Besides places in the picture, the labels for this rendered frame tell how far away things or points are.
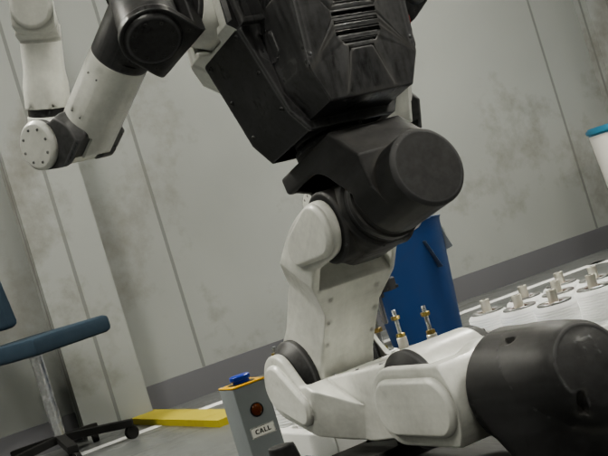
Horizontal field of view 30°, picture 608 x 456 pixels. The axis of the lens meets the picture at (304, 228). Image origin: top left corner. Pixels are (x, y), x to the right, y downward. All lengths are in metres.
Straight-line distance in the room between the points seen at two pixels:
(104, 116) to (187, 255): 3.37
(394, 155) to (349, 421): 0.48
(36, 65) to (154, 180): 3.28
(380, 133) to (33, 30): 0.56
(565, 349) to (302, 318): 0.59
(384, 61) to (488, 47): 4.49
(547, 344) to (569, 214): 4.87
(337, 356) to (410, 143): 0.46
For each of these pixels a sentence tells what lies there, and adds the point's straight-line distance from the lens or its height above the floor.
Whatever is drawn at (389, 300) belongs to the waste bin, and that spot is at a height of 0.20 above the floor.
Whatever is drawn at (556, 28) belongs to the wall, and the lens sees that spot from 6.46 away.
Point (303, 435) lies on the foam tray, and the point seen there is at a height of 0.18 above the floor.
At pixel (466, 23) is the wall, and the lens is 6.10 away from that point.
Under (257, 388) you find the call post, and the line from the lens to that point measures 2.14.
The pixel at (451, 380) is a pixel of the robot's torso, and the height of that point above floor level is 0.31.
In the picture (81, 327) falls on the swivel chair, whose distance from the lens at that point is 4.30.
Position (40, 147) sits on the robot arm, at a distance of 1.79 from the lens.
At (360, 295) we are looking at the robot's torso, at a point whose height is 0.43.
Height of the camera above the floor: 0.55
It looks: level
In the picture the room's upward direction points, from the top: 17 degrees counter-clockwise
